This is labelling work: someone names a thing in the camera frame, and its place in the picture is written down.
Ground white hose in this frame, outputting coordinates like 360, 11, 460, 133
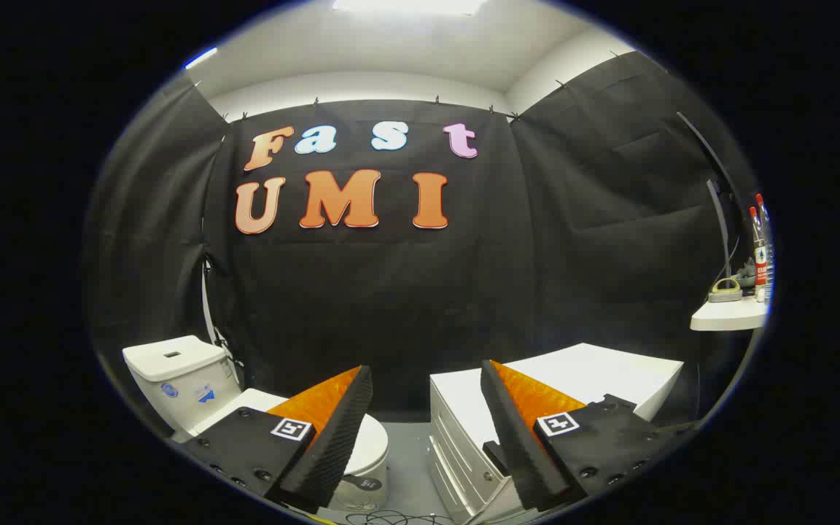
200, 254, 246, 369

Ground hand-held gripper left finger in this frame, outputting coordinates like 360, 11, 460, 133
181, 365, 375, 515

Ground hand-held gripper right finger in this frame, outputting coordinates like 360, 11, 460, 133
480, 359, 698, 513

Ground white drawer cabinet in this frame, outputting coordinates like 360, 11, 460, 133
429, 343, 685, 523

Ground black curved stand pole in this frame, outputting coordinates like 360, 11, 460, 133
677, 111, 750, 279

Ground floor cables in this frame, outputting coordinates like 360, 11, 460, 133
343, 510, 457, 525

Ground red capped clear bottle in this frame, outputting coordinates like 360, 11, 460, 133
755, 193, 776, 303
749, 206, 768, 303

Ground white toilet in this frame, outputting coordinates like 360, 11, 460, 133
122, 335, 390, 511

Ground white wall shelf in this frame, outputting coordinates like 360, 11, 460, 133
690, 295, 769, 333

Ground black backdrop cloth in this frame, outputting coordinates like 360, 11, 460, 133
83, 51, 763, 467

